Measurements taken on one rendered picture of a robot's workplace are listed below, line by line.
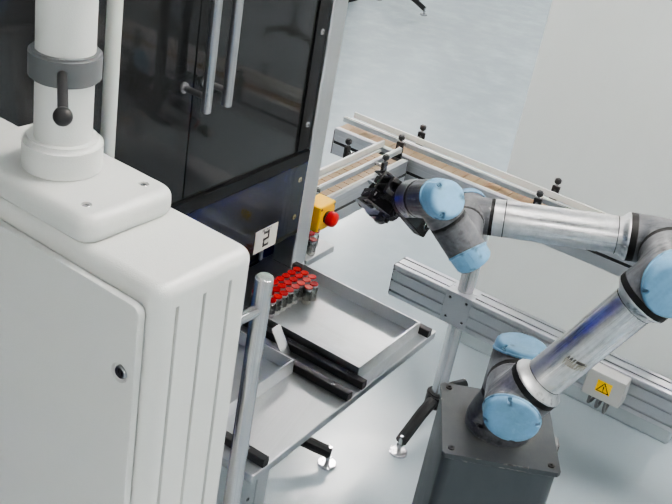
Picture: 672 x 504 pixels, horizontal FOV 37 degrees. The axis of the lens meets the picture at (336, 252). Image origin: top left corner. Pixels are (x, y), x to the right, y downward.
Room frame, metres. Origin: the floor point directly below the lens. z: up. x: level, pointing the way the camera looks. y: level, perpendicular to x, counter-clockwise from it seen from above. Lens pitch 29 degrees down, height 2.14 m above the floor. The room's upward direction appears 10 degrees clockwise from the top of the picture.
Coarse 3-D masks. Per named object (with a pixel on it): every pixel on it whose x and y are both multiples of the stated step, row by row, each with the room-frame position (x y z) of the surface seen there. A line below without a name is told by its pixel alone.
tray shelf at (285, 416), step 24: (264, 264) 2.17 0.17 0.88; (432, 336) 1.99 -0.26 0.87; (384, 360) 1.85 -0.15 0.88; (288, 384) 1.70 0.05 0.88; (312, 384) 1.71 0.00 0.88; (264, 408) 1.60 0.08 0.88; (288, 408) 1.62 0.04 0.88; (312, 408) 1.63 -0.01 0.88; (336, 408) 1.65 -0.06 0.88; (264, 432) 1.53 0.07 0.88; (288, 432) 1.54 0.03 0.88; (312, 432) 1.57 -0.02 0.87
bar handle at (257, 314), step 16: (256, 288) 1.10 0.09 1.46; (272, 288) 1.11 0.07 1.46; (256, 304) 1.10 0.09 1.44; (256, 320) 1.10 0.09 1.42; (256, 336) 1.10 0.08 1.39; (256, 352) 1.10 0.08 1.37; (256, 368) 1.10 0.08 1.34; (240, 384) 1.10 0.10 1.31; (256, 384) 1.10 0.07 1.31; (240, 400) 1.10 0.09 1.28; (240, 416) 1.10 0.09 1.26; (240, 432) 1.10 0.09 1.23; (240, 448) 1.10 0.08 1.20; (240, 464) 1.10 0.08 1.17; (240, 480) 1.10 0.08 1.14; (224, 496) 1.10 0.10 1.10; (240, 496) 1.11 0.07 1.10
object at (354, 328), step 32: (320, 288) 2.10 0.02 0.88; (352, 288) 2.07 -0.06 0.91; (288, 320) 1.93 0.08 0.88; (320, 320) 1.96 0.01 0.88; (352, 320) 1.98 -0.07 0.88; (384, 320) 2.01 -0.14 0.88; (416, 320) 1.98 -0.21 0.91; (320, 352) 1.80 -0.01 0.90; (352, 352) 1.85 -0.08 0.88; (384, 352) 1.84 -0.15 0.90
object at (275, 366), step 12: (240, 336) 1.81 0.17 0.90; (240, 348) 1.79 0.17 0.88; (264, 348) 1.77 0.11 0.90; (240, 360) 1.75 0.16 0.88; (264, 360) 1.76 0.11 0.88; (276, 360) 1.76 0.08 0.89; (288, 360) 1.74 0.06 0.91; (240, 372) 1.70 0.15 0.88; (264, 372) 1.72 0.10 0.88; (276, 372) 1.68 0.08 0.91; (288, 372) 1.72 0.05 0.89; (264, 384) 1.65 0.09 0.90
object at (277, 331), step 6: (276, 330) 1.81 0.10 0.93; (282, 330) 1.82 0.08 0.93; (276, 336) 1.80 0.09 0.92; (282, 336) 1.81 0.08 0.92; (276, 342) 1.79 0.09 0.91; (282, 342) 1.81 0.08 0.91; (282, 348) 1.80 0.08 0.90; (288, 348) 1.81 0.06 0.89; (288, 354) 1.80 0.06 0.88; (300, 360) 1.79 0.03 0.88; (312, 366) 1.77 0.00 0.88; (324, 372) 1.76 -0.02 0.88
